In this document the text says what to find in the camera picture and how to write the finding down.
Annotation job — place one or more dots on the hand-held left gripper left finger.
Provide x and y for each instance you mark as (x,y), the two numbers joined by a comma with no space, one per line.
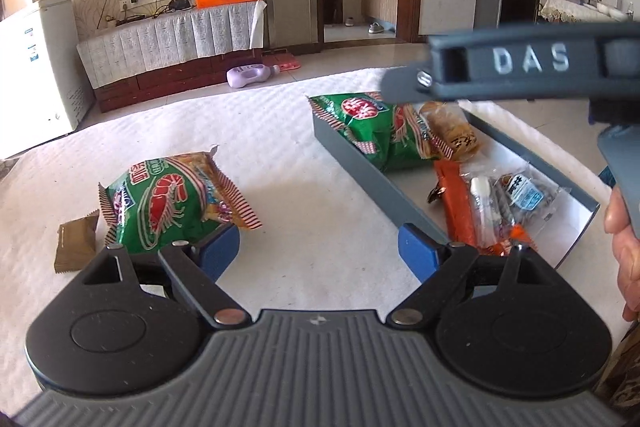
(220,253)

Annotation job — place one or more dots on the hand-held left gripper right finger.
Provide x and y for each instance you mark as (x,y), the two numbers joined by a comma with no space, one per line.
(415,253)

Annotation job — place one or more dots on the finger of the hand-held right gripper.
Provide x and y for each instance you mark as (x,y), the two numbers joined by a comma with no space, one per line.
(400,84)

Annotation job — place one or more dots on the green shrimp chips bag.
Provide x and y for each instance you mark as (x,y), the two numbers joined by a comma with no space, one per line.
(170,202)
(380,132)

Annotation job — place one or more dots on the brown candy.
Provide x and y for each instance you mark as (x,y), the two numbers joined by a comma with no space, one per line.
(436,194)

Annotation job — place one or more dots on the clear packet of dark snacks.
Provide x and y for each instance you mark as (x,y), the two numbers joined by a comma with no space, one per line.
(525,197)

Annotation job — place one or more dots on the grey tray box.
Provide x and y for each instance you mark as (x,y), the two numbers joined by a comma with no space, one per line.
(565,232)

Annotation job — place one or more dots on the person's right hand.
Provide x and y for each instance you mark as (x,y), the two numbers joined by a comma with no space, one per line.
(627,242)

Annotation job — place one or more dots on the orange long snack packet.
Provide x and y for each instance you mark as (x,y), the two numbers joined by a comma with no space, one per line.
(455,207)

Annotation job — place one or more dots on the clear yellow snack bag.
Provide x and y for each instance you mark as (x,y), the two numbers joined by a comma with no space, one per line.
(450,132)

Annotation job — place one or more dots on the lace tablecloth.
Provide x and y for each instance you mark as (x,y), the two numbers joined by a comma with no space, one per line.
(580,9)

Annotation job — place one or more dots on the pink floor mat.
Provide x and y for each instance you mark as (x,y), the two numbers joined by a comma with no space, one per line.
(282,61)

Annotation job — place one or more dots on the brown square snack packet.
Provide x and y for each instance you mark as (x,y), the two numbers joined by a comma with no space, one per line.
(75,242)

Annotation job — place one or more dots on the purple plastic bottle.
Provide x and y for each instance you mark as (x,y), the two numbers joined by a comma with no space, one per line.
(250,76)

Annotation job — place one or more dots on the dark wooden television cabinet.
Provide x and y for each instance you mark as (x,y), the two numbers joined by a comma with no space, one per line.
(150,91)

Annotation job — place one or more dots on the TV cabinet with white cloth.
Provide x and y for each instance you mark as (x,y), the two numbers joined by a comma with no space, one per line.
(165,37)

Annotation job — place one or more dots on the black power adapter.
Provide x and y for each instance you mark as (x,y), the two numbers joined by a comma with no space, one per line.
(181,3)

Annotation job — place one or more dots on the person's patterned clothing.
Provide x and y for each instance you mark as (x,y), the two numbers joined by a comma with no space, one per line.
(617,372)

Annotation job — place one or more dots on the white chest freezer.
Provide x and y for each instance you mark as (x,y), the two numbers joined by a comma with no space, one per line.
(35,72)

